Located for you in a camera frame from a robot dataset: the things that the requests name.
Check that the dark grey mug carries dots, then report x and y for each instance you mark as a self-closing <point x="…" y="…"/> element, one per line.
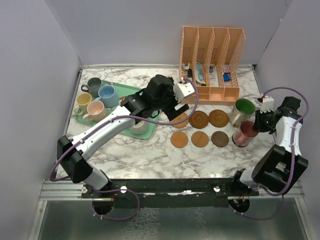
<point x="92" y="87"/>

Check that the green floral mug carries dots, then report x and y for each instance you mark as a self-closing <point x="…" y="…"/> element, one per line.
<point x="242" y="111"/>

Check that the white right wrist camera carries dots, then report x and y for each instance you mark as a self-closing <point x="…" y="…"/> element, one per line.
<point x="267" y="104"/>

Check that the green floral tray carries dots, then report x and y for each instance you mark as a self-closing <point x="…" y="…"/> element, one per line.
<point x="122" y="90"/>

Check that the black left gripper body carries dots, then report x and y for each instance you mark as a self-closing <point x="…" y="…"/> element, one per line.
<point x="168" y="105"/>

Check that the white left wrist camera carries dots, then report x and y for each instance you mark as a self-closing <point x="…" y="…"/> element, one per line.
<point x="182" y="91"/>

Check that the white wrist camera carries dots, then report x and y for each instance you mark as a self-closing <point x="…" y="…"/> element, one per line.
<point x="182" y="91"/>
<point x="267" y="104"/>

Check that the pink red mug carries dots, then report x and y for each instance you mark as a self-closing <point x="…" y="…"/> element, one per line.
<point x="244" y="134"/>

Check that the pale yellow mug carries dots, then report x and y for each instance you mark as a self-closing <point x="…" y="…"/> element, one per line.
<point x="82" y="102"/>

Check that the pale pink mug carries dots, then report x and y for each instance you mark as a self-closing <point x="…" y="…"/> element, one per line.
<point x="96" y="111"/>

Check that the grey white mug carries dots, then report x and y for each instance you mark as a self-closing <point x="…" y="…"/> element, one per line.
<point x="139" y="128"/>

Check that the light blue mug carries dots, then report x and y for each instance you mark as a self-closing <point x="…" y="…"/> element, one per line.
<point x="108" y="96"/>

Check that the woven rattan coaster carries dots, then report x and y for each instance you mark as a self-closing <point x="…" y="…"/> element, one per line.
<point x="182" y="119"/>

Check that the peach plastic desk organizer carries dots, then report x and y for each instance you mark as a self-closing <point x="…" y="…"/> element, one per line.
<point x="212" y="55"/>

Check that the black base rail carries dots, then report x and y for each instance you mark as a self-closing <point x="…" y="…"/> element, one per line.
<point x="170" y="192"/>

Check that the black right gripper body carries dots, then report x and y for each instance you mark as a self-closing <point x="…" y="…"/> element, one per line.
<point x="265" y="123"/>

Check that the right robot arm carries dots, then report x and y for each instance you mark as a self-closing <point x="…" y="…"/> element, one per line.
<point x="283" y="164"/>

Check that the grooved brown wooden coaster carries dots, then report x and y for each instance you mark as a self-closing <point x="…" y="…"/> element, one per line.
<point x="199" y="119"/>

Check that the light orange wooden coaster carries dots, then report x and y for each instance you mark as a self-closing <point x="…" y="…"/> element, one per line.
<point x="179" y="139"/>

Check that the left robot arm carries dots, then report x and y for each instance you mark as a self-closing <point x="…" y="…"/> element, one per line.
<point x="162" y="94"/>

